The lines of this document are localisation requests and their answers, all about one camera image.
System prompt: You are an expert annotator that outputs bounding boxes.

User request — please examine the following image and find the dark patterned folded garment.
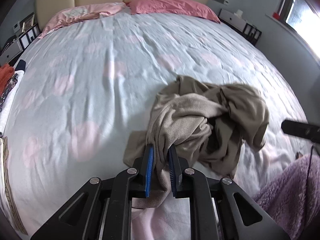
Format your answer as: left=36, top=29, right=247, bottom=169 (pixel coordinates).
left=0, top=74, right=18, bottom=112

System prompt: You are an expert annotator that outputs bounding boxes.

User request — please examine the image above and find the purple fuzzy sleeve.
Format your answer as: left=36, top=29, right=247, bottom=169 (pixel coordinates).
left=253, top=155, right=319, bottom=239

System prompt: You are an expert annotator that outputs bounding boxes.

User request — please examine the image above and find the beige long-sleeve shirt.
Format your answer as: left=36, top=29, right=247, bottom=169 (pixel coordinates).
left=123, top=76, right=269, bottom=209

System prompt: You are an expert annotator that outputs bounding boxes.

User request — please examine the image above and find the white nightstand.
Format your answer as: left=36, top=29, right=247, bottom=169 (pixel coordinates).
left=218, top=9, right=262, bottom=46
left=1, top=17, right=40, bottom=66

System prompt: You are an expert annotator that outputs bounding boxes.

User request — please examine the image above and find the light blue pink-dotted bedsheet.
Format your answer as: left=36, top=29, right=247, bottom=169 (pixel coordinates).
left=4, top=10, right=310, bottom=239

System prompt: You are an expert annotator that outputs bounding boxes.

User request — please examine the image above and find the left white nightstand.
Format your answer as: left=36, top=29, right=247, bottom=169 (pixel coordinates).
left=1, top=17, right=40, bottom=66

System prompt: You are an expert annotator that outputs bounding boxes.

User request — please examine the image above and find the dark pink pillow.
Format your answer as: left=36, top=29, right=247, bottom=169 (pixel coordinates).
left=127, top=0, right=220, bottom=23

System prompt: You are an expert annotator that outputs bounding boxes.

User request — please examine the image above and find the right white nightstand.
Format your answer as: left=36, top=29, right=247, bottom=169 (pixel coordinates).
left=218, top=9, right=262, bottom=46

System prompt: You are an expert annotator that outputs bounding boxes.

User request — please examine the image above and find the light pink satin pillow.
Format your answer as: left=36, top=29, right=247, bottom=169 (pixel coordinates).
left=38, top=2, right=126, bottom=39

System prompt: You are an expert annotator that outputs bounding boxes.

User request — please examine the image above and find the picture frame on nightstand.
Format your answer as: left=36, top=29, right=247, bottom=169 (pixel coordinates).
left=20, top=13, right=35, bottom=33

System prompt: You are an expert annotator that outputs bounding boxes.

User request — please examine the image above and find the white folded garment stack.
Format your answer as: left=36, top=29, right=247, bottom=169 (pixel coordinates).
left=0, top=70, right=24, bottom=137

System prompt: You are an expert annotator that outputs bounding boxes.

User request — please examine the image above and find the orange folded garment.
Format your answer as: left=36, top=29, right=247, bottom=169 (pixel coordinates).
left=0, top=63, right=15, bottom=95

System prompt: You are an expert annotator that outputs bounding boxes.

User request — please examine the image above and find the black cable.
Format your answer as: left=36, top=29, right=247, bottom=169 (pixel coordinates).
left=301, top=144, right=316, bottom=240

